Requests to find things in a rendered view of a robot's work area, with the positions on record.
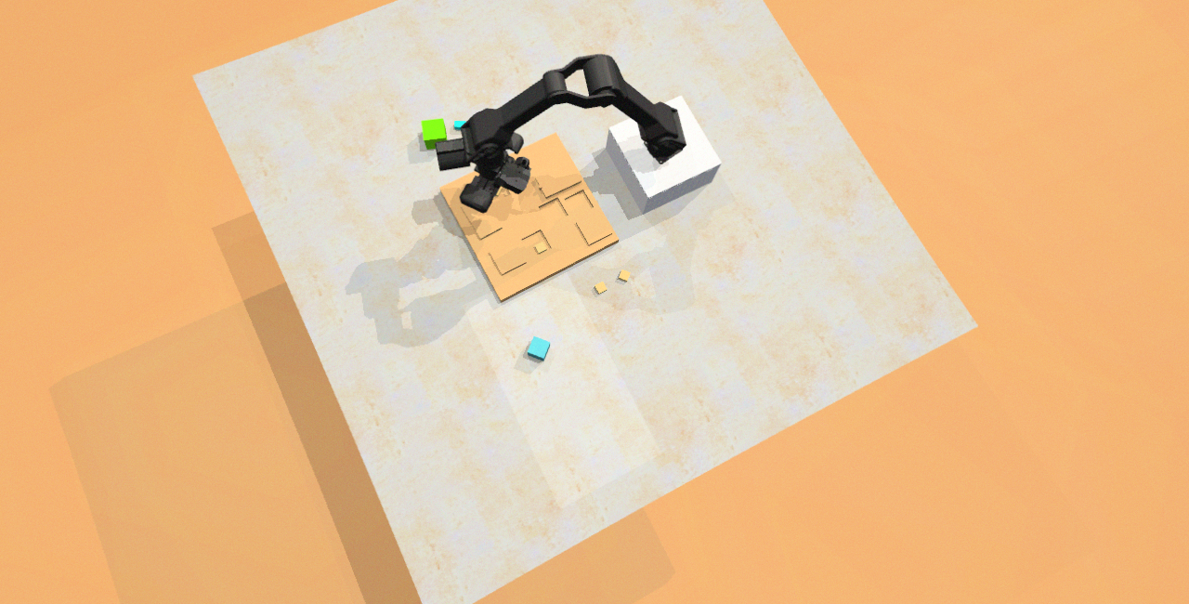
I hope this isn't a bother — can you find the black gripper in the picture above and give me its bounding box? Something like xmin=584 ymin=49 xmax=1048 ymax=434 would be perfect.
xmin=459 ymin=132 xmax=524 ymax=214

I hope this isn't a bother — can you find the green block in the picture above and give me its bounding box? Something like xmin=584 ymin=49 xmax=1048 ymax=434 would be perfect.
xmin=421 ymin=119 xmax=447 ymax=150

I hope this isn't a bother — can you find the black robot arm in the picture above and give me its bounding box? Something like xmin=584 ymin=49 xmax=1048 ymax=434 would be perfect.
xmin=435 ymin=54 xmax=686 ymax=194

